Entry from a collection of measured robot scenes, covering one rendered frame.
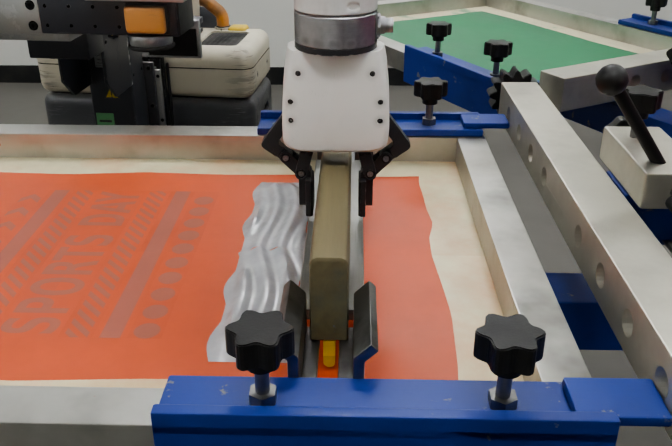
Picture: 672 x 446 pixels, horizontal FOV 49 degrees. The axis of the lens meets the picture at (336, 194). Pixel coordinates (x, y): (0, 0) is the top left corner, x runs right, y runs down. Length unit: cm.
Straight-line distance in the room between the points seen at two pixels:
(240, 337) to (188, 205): 43
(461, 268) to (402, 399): 26
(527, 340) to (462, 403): 7
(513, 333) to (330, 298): 15
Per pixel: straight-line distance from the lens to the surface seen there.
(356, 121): 68
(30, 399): 57
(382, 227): 82
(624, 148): 76
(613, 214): 70
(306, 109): 68
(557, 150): 83
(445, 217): 85
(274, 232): 81
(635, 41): 173
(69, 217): 90
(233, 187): 93
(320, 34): 65
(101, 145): 105
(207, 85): 181
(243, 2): 459
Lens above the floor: 134
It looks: 25 degrees down
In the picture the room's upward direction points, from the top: straight up
